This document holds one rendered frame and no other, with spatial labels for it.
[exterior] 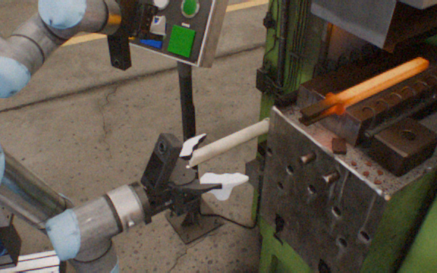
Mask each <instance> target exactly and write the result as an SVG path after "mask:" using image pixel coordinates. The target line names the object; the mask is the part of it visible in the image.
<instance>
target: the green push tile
mask: <svg viewBox="0 0 437 273"><path fill-rule="evenodd" d="M195 37H196V31H195V30H191V29H188V28H183V27H179V26H175V25H174V26H173V27H172V31H171V36H170V40H169V44H168V51H169V52H173V53H175V54H179V55H183V56H185V57H187V58H190V55H191V52H192V49H193V44H194V40H195Z"/></svg>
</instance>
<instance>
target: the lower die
mask: <svg viewBox="0 0 437 273"><path fill-rule="evenodd" d="M435 51H437V48H433V47H431V46H430V47H429V46H427V45H425V44H423V43H420V44H418V45H417V44H414V45H411V46H409V47H408V48H405V49H403V50H400V51H399V52H396V53H393V54H392V53H390V52H387V51H386V50H384V52H381V51H379V52H376V53H374V55H373V57H370V56H371V55H370V56H367V57H365V58H362V60H361V61H359V59H358V60H356V61H353V62H351V63H350V64H349V66H348V67H346V66H347V65H345V66H342V67H340V68H338V70H337V71H335V70H333V71H329V72H328V73H326V74H324V77H321V76H322V75H320V76H319V77H316V78H314V79H312V80H308V81H307V82H305V83H302V84H299V87H298V91H297V106H298V107H299V108H301V109H302V108H305V107H307V106H309V105H312V104H313V103H317V102H319V101H321V100H323V99H325V98H326V94H328V93H332V94H334V95H335V96H336V95H337V94H339V93H341V92H344V91H345V90H347V89H350V88H352V87H354V86H356V85H358V84H361V83H363V82H365V81H367V80H369V79H372V78H374V77H377V76H379V75H381V74H384V73H386V72H388V71H390V70H393V69H395V68H397V67H399V66H401V65H403V64H405V63H407V62H409V61H412V60H414V59H415V58H419V57H420V58H422V57H424V56H426V55H428V54H431V53H433V52H435ZM430 74H434V75H436V76H437V62H435V63H433V64H431V65H429V66H427V67H425V68H422V69H420V70H418V71H416V72H414V73H412V74H408V75H406V76H404V77H402V78H401V79H398V80H396V81H394V82H392V83H390V84H388V85H385V86H383V87H381V88H379V89H377V90H375V91H372V92H371V93H368V94H367V95H365V96H362V97H360V98H358V99H356V100H354V101H351V102H348V103H346V104H344V108H343V112H342V114H341V115H339V116H338V115H337V114H333V115H331V116H329V117H327V118H325V119H322V120H321V121H319V122H320V123H321V124H323V125H325V126H326V127H327V128H328V129H330V130H331V131H333V132H334V133H336V134H337V135H338V136H339V137H340V138H342V139H346V141H347V142H348V143H350V144H351V145H352V146H353V147H355V146H358V145H360V144H361V143H363V141H362V140H361V139H360V135H361V134H362V133H363V132H364V131H365V130H367V128H369V125H371V122H372V119H373V113H372V111H371V110H369V109H368V108H366V110H365V111H362V109H363V107H364V106H366V105H369V106H371V107H372V108H373V109H374V110H375V112H376V120H375V123H374V125H376V124H378V123H380V122H381V121H382V120H383V119H384V118H385V114H386V112H387V105H386V104H385V103H384V102H379V104H378V105H377V104H376V100H377V99H385V100H386V101H387V102H388V103H389V105H390V107H391V110H390V112H389V115H388V119H389V118H391V117H393V116H395V114H396V111H397V110H398V106H399V104H400V99H399V98H398V97H397V96H392V98H389V96H390V95H391V94H392V93H398V94H399V95H400V96H401V97H402V98H403V105H402V107H401V111H400V112H402V111H404V110H406V108H408V105H409V104H410V102H411V100H412V98H413V93H412V92H411V91H410V90H408V89H406V90H405V91H404V92H401V89H402V88H403V87H405V86H409V87H411V88H413V89H414V91H415V92H416V98H415V100H414V103H413V105H415V104H417V103H419V102H420V100H421V99H422V97H423V95H424V93H425V91H426V88H425V86H424V85H423V84H421V83H418V84H417V85H416V86H414V85H413V84H414V83H415V82H416V81H418V80H422V81H424V82H425V83H426V84H427V85H428V87H429V91H428V93H427V95H426V99H427V98H429V97H430V96H431V95H432V94H433V93H434V92H435V88H436V87H437V80H436V79H435V78H434V77H430V78H429V79H428V80H426V77H427V76H428V75H430ZM436 94H437V93H436ZM374 125H373V126H374Z"/></svg>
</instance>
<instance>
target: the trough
mask: <svg viewBox="0 0 437 273"><path fill-rule="evenodd" d="M422 59H425V60H427V61H428V62H429V63H428V65H427V66H429V65H431V64H433V63H435V62H437V51H435V52H433V53H431V54H428V55H426V56H424V57H422Z"/></svg>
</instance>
